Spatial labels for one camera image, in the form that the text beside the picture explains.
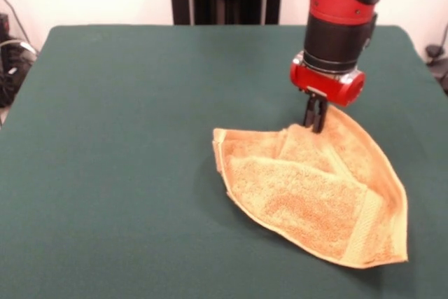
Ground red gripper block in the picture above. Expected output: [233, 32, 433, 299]
[288, 56, 368, 134]

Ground orange terry towel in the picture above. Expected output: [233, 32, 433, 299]
[211, 105, 410, 269]

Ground black floor device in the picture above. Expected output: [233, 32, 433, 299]
[424, 43, 448, 95]

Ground dark green table cloth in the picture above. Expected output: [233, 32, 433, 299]
[0, 24, 448, 299]

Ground black cable bundle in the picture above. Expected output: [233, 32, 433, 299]
[0, 36, 39, 108]

